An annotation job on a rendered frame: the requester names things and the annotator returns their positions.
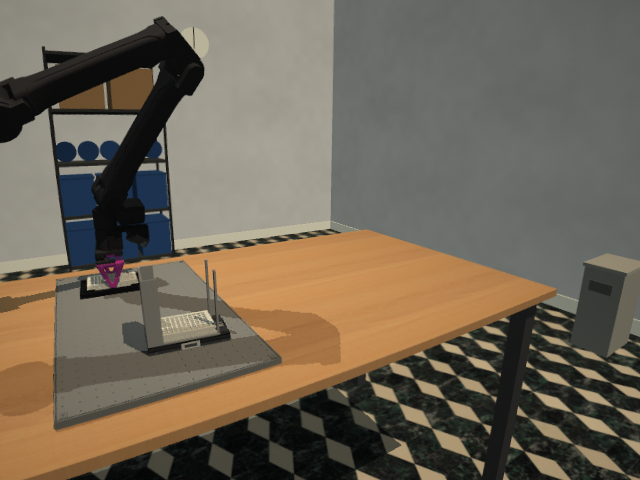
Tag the white well plate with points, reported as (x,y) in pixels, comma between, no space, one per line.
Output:
(97,282)
(187,326)

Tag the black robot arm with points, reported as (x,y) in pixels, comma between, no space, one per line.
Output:
(37,92)

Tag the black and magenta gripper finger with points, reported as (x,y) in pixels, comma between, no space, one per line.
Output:
(117,264)
(115,269)

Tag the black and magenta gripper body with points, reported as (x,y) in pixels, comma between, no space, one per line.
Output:
(101,247)

